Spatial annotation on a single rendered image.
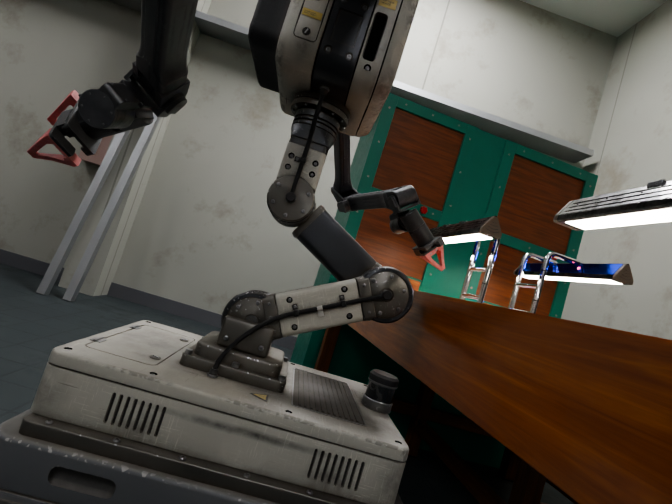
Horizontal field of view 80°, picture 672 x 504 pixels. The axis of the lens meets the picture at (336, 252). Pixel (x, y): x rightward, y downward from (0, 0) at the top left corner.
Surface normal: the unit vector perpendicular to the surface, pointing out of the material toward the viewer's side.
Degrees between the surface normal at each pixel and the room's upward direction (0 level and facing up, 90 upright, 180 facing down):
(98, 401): 90
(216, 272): 90
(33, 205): 90
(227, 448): 88
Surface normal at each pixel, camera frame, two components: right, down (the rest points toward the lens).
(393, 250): 0.17, -0.02
